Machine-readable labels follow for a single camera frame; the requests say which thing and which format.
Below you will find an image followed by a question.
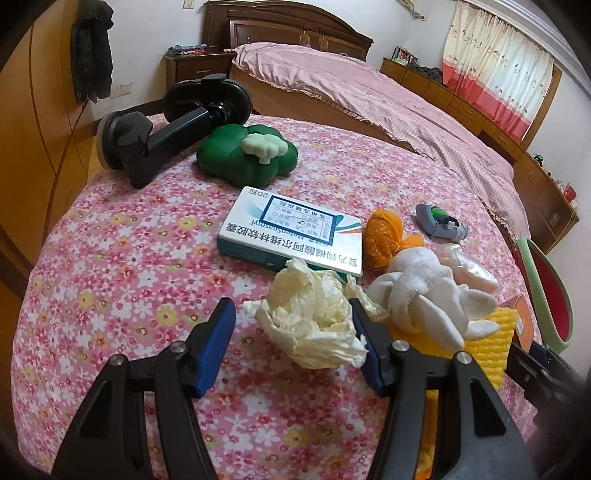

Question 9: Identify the white and red curtain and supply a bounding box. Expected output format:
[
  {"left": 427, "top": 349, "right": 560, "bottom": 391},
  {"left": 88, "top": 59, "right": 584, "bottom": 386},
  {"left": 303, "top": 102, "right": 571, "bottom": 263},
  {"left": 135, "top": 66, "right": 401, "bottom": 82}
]
[{"left": 441, "top": 0, "right": 555, "bottom": 144}]

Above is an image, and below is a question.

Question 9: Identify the orange mesh bag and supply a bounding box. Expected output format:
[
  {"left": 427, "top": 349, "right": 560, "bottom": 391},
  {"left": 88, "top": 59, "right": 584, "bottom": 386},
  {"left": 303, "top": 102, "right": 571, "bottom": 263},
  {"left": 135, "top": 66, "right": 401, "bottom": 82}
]
[{"left": 362, "top": 209, "right": 426, "bottom": 273}]

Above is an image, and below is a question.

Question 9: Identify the dark wooden nightstand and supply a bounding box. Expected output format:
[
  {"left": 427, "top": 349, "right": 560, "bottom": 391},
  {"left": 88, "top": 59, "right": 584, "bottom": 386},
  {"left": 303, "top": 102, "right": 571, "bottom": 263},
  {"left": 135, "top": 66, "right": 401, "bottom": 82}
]
[{"left": 164, "top": 50, "right": 237, "bottom": 97}]

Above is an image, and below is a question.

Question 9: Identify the orange cardboard box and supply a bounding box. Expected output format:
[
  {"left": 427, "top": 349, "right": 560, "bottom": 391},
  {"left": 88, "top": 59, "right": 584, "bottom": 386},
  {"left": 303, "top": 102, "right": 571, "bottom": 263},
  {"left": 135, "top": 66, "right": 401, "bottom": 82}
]
[{"left": 499, "top": 295, "right": 536, "bottom": 352}]

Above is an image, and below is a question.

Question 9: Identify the black suction mount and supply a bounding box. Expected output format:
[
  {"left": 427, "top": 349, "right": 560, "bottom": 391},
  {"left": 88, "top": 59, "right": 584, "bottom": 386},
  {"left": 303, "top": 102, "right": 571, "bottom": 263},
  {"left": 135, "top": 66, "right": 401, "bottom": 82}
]
[{"left": 95, "top": 74, "right": 254, "bottom": 190}]

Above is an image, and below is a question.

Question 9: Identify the black hanging jacket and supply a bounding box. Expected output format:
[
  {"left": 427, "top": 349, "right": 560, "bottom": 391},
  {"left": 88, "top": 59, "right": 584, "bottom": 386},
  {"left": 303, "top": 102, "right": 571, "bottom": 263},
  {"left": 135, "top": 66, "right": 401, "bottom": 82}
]
[{"left": 70, "top": 0, "right": 114, "bottom": 104}]

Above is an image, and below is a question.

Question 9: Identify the yellow foam fruit net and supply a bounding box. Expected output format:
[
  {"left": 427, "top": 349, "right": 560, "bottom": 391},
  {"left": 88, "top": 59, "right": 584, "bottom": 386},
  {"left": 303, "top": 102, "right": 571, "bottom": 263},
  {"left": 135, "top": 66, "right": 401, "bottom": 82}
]
[{"left": 385, "top": 307, "right": 520, "bottom": 480}]

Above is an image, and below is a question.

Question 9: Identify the long wooden cabinet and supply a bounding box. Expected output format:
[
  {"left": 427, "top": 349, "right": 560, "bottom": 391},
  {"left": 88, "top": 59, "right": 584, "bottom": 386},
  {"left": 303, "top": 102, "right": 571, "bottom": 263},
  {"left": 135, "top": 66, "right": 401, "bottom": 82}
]
[{"left": 379, "top": 58, "right": 580, "bottom": 252}]

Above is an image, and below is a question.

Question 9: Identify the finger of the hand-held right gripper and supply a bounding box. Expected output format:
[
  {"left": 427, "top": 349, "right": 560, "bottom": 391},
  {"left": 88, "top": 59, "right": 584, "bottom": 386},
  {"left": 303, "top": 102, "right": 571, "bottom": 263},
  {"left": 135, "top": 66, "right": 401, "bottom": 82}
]
[{"left": 505, "top": 340, "right": 586, "bottom": 417}]

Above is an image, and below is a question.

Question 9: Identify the bed with pink cover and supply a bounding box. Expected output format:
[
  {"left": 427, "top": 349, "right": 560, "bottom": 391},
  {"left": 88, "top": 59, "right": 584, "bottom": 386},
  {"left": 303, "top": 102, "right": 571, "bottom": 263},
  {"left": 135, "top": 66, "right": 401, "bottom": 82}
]
[{"left": 225, "top": 43, "right": 532, "bottom": 241}]

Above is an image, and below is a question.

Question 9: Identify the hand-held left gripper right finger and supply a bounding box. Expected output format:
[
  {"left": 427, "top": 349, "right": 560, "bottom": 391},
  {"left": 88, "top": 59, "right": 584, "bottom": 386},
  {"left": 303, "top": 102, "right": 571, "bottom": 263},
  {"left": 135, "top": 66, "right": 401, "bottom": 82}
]
[{"left": 348, "top": 298, "right": 539, "bottom": 480}]

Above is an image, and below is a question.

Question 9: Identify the red bin with green rim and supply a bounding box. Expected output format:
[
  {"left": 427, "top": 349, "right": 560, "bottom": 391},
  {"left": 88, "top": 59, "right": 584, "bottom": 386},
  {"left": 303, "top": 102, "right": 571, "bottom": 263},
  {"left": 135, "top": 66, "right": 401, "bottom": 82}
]
[{"left": 515, "top": 236, "right": 575, "bottom": 356}]

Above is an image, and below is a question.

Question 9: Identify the pink floral tablecloth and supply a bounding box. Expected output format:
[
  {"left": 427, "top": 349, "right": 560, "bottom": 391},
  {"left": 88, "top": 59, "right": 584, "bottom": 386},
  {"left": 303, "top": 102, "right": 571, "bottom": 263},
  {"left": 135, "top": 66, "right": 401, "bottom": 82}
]
[{"left": 9, "top": 113, "right": 555, "bottom": 480}]

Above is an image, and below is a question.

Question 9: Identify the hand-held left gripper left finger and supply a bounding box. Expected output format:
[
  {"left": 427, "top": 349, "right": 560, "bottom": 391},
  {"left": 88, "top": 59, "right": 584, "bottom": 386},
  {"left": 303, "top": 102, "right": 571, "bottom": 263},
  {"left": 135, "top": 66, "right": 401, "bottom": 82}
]
[{"left": 51, "top": 298, "right": 238, "bottom": 480}]

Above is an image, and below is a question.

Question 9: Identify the dark wooden bed frame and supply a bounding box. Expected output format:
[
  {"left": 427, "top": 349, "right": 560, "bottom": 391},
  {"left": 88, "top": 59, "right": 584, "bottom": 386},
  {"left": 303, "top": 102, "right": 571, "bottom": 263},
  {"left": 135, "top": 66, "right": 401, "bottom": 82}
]
[{"left": 202, "top": 0, "right": 430, "bottom": 160}]

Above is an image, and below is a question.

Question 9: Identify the wooden wardrobe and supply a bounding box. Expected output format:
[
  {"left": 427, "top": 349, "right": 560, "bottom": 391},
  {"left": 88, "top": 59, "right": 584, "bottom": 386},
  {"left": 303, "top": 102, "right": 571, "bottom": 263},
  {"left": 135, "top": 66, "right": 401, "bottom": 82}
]
[{"left": 0, "top": 0, "right": 107, "bottom": 324}]

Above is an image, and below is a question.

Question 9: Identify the dark clothes pile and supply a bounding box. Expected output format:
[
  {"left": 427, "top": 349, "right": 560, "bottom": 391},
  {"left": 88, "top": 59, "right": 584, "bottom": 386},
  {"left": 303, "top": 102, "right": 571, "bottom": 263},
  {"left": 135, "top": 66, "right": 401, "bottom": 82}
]
[{"left": 409, "top": 65, "right": 444, "bottom": 86}]

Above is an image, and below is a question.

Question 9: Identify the green clover-shaped toy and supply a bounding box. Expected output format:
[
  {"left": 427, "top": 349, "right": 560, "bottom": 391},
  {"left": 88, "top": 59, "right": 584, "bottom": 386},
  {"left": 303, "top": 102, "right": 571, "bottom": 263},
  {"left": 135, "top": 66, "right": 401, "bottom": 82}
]
[{"left": 196, "top": 124, "right": 298, "bottom": 188}]

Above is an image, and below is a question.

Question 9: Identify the cream tissue paper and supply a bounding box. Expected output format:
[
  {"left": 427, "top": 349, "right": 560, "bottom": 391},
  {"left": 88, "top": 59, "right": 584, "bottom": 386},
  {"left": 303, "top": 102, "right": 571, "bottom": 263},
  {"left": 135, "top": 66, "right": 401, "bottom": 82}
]
[{"left": 255, "top": 257, "right": 391, "bottom": 370}]

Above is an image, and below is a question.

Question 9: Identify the white and blue medicine box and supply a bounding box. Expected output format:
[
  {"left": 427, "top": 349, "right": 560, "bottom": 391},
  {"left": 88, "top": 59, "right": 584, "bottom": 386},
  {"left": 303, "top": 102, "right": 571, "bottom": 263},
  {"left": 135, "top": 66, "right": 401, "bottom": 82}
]
[{"left": 217, "top": 186, "right": 365, "bottom": 280}]

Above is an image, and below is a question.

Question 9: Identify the clear plastic bag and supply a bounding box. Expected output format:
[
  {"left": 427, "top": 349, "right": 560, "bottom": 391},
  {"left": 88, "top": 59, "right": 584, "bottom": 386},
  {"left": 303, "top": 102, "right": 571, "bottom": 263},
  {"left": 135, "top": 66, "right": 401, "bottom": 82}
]
[{"left": 434, "top": 244, "right": 502, "bottom": 296}]

